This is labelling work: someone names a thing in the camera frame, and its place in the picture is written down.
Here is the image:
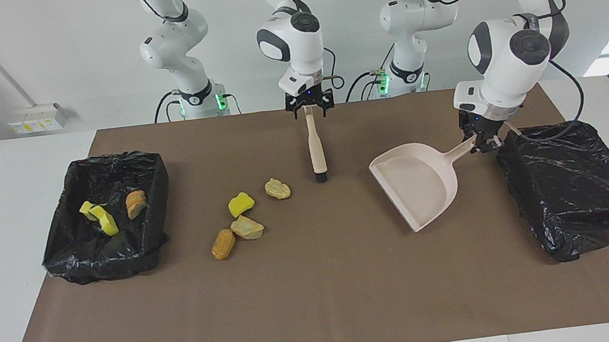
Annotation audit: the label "blocky yellow sponge piece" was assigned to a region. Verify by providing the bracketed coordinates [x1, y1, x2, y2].
[226, 190, 257, 219]

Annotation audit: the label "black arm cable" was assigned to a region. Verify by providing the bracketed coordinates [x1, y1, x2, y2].
[322, 46, 343, 92]
[500, 0, 589, 146]

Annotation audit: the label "brown table mat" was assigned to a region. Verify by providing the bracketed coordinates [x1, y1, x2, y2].
[0, 71, 609, 342]

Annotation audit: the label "white wall socket box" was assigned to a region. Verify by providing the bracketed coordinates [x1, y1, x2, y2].
[6, 101, 69, 136]

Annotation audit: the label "orange striped bread piece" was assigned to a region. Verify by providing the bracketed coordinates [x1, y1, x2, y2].
[124, 189, 150, 221]

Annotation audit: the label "beige hand brush black bristles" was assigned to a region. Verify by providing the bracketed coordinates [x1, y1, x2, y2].
[304, 106, 330, 184]

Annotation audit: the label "pale green crusty piece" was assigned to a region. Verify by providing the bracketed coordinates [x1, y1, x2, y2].
[229, 213, 266, 243]

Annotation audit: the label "beige plastic dustpan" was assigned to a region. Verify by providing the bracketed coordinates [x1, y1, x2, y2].
[366, 136, 487, 237]

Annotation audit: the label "pale beige bread piece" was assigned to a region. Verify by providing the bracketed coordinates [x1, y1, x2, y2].
[264, 176, 292, 202]

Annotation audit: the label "notched yellow sponge piece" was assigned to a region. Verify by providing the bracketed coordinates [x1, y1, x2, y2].
[89, 203, 120, 239]

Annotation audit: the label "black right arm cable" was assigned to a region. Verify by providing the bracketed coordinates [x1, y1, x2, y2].
[322, 46, 343, 92]

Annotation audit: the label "brown fried nugget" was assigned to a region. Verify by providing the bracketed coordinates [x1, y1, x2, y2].
[209, 228, 238, 261]

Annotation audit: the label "black bag lined bin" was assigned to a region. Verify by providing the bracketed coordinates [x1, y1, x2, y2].
[493, 116, 609, 269]
[31, 147, 180, 290]

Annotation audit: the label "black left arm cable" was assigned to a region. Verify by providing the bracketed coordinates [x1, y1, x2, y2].
[500, 0, 589, 146]

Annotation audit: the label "wedge yellow sponge piece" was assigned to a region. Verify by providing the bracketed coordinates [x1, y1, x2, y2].
[77, 199, 100, 223]

